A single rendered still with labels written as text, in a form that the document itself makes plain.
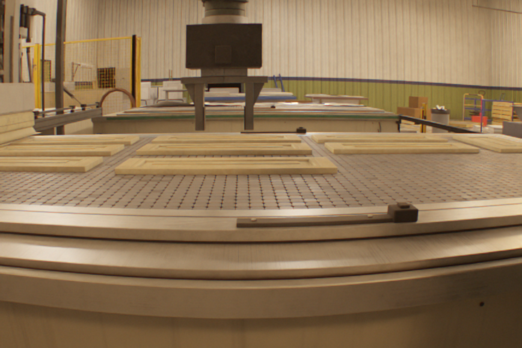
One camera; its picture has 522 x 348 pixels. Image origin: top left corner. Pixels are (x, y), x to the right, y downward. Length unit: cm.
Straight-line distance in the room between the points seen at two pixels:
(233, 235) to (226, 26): 68
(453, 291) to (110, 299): 56
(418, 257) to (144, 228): 48
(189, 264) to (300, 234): 21
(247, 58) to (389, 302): 82
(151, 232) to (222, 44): 66
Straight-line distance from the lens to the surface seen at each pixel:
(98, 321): 80
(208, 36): 127
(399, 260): 73
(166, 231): 79
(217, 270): 68
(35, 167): 145
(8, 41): 316
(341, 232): 80
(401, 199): 101
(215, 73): 130
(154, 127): 485
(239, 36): 127
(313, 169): 127
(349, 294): 68
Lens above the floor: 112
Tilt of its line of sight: 9 degrees down
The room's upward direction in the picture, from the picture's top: straight up
